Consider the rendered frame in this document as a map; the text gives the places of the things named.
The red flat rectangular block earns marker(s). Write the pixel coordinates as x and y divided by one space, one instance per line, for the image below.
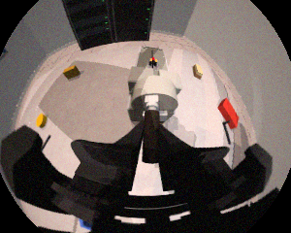
225 108

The blue c-clamp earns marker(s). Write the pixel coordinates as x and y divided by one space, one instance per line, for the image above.
85 224

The short yellow cylinder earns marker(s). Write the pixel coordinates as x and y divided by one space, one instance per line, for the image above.
41 121

